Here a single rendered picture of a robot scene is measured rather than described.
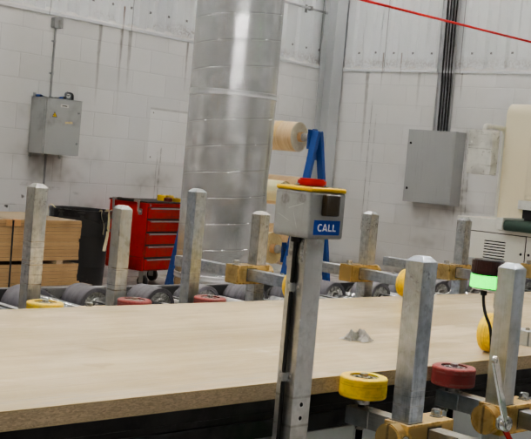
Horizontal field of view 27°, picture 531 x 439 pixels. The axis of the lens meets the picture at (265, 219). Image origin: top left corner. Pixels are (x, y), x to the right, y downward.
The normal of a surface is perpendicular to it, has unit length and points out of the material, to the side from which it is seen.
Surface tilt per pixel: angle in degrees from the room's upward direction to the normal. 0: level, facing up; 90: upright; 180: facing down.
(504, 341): 90
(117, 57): 90
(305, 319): 90
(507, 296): 90
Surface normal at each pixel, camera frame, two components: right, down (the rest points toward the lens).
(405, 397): -0.73, -0.03
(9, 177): 0.76, 0.10
